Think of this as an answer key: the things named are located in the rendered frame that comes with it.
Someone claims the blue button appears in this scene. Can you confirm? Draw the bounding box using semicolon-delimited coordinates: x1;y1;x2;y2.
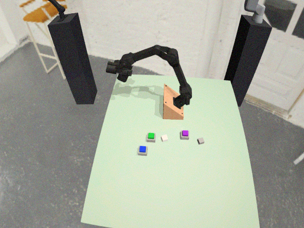
138;146;148;156

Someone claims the green button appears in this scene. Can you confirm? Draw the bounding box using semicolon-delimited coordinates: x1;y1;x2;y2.
147;133;156;143

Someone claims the purple button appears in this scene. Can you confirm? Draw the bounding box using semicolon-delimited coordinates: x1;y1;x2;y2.
180;130;189;140

